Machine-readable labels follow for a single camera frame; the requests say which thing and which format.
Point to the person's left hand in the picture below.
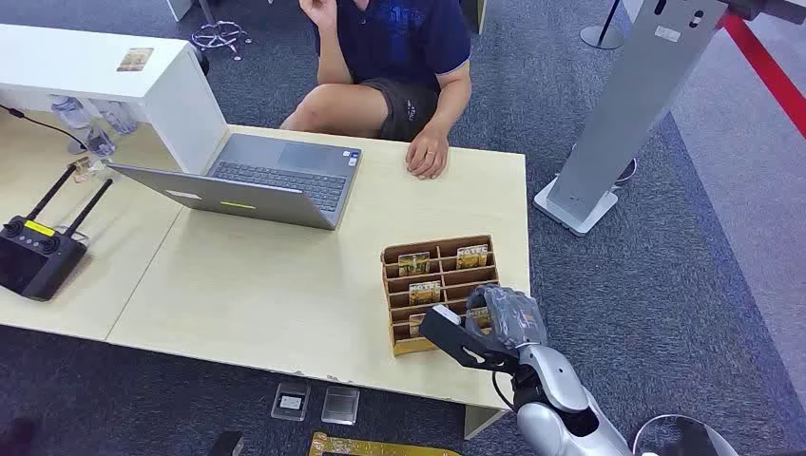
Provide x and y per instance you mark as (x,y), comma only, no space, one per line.
(428,157)

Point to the person's right hand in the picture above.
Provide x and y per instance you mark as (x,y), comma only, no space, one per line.
(320,11)

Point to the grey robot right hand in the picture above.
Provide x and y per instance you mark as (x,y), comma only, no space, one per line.
(513,318)

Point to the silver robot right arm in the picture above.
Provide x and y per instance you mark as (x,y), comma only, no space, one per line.
(557,393)

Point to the hotel key card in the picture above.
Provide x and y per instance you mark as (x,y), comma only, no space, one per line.
(472,257)
(415,325)
(425,292)
(481,316)
(414,264)

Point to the person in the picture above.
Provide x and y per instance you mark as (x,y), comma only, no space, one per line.
(390,56)

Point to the brown cardboard card holder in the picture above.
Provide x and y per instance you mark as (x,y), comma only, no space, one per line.
(434,277)

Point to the card sticker on shelf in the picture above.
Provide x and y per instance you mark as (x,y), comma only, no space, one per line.
(135,59)

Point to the clear plastic card case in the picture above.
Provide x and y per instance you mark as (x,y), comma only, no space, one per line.
(340,405)
(291,401)

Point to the small clear card stand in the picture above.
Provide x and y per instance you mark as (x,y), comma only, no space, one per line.
(82,169)

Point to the chrome chair base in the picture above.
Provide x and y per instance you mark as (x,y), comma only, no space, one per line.
(218,34)

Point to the wooden desk leg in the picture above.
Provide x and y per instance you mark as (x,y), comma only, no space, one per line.
(481,420)

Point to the grey open laptop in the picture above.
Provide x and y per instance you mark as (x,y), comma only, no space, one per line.
(277,182)

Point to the white desk riser shelf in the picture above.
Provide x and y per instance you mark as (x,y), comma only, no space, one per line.
(126,82)

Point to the grey kiosk stand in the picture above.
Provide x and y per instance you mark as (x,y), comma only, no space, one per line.
(629,107)

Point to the round robot body part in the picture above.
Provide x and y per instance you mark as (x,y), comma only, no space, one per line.
(683,437)

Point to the round stanchion base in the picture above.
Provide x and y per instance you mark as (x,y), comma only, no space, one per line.
(601,34)

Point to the black object on floor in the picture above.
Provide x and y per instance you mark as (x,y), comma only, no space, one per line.
(226,444)

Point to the red barrier belt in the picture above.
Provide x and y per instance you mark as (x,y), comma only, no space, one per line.
(765,69)

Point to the black remote controller with antennas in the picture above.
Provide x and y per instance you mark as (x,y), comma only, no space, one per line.
(38,252)

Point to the black bracket wrist camera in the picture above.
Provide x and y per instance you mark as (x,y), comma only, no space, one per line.
(456,343)

